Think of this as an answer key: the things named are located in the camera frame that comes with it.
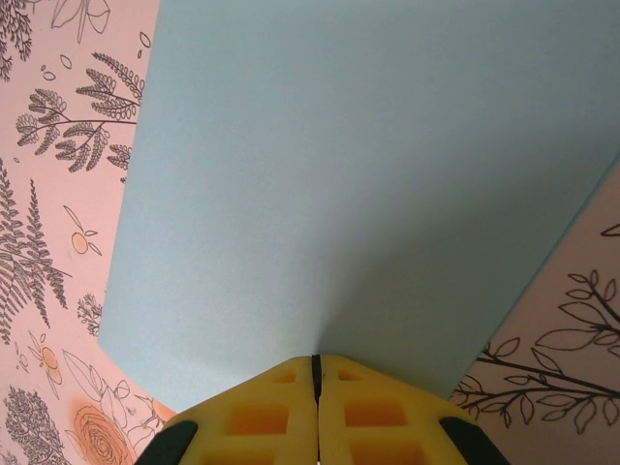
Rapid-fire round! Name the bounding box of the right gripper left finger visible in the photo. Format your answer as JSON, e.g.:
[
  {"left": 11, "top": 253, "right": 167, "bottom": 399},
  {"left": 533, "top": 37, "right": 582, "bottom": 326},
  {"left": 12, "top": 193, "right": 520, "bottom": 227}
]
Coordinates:
[{"left": 139, "top": 355, "right": 322, "bottom": 465}]

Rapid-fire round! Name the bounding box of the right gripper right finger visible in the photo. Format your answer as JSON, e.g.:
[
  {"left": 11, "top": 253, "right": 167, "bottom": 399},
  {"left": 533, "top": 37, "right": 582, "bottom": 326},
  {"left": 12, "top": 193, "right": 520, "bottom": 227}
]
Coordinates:
[{"left": 316, "top": 355, "right": 511, "bottom": 465}]

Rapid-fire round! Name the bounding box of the light blue paper sheet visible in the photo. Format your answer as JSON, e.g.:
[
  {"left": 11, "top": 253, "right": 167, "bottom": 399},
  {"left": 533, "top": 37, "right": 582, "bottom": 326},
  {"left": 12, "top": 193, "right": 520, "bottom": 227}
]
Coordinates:
[{"left": 96, "top": 0, "right": 620, "bottom": 413}]

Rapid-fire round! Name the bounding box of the floral patterned table cover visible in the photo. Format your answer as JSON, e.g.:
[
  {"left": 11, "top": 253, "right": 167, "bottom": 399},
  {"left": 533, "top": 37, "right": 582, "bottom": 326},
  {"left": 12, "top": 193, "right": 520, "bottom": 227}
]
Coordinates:
[{"left": 0, "top": 0, "right": 620, "bottom": 465}]

